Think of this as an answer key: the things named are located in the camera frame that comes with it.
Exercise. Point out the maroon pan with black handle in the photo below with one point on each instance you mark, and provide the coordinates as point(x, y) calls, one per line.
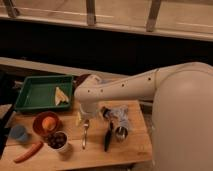
point(80, 79)

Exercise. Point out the white cup with dark grapes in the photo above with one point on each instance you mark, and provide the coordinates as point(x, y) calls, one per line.
point(58, 141)

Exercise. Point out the blue plastic cup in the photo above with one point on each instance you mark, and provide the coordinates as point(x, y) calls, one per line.
point(19, 133)

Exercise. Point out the wooden table board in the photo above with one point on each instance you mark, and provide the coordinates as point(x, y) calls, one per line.
point(135, 148)

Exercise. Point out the orange fruit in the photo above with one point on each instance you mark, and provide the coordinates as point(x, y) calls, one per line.
point(48, 123)

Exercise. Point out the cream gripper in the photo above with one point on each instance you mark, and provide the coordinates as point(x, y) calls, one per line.
point(86, 111)

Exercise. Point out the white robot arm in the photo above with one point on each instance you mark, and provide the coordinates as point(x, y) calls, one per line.
point(182, 113)

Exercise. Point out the orange carrot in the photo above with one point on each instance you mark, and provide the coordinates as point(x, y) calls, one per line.
point(32, 151)

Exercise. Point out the small metal cup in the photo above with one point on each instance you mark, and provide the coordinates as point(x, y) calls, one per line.
point(121, 133)

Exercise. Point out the silver metal fork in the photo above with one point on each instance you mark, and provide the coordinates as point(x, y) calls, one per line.
point(84, 139)

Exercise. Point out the red bowl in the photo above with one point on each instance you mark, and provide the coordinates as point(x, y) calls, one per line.
point(37, 123)

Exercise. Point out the green plastic tray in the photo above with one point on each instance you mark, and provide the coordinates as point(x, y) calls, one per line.
point(38, 93)

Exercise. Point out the clear plastic bag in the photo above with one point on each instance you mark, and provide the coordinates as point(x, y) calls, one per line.
point(119, 112)

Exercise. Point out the black handled knife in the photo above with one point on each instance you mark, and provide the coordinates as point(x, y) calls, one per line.
point(108, 135)

